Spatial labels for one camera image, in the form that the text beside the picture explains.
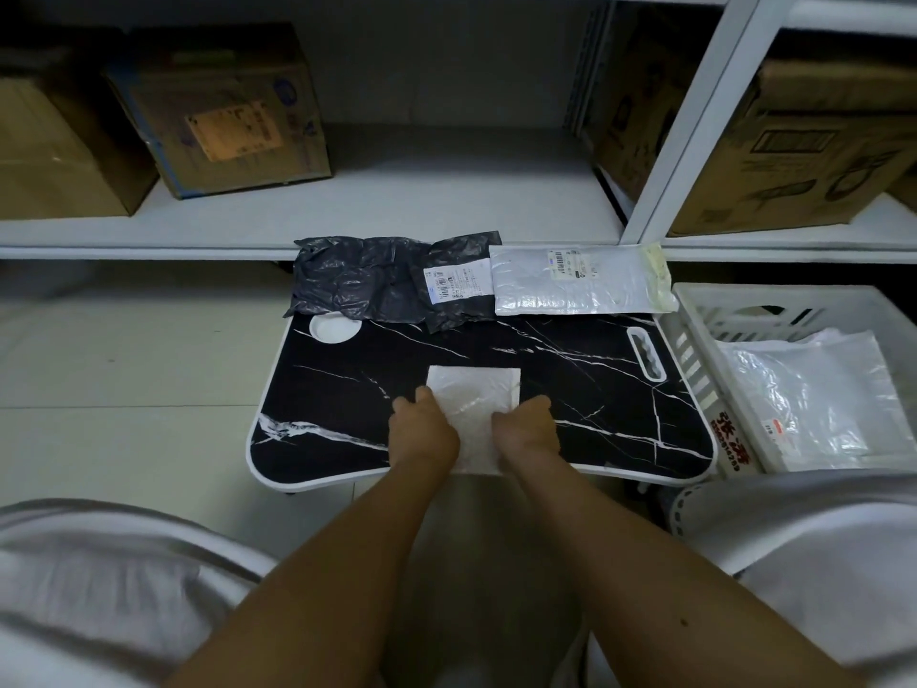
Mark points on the person's left hand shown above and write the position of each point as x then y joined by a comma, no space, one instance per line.
423,433

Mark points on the person's right hand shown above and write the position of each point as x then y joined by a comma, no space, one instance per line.
526,429

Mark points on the small white bubble mailer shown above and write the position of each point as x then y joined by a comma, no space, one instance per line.
473,394

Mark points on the dark grey labelled bag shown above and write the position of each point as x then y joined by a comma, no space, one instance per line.
458,311

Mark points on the narrow white mailer taped end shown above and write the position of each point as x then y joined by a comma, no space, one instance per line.
573,286

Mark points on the white plastic basket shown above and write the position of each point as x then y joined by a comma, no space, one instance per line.
695,329

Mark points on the white metal shelf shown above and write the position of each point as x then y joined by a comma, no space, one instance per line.
466,193

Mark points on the person's right forearm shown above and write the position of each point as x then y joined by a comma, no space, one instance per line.
659,587

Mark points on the person's left forearm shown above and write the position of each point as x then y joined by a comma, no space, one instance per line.
315,594

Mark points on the person's white shorts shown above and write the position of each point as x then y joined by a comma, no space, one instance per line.
93,573

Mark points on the black marble lap table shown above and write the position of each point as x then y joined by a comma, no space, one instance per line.
337,401

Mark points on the cardboard box with orange label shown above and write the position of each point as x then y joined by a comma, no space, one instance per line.
222,114

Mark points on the cardboard box with black print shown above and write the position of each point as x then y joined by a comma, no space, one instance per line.
788,157

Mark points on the dark cardboard box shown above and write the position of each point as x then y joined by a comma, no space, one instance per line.
906,189

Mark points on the plain brown cardboard box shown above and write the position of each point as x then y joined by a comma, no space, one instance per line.
57,157

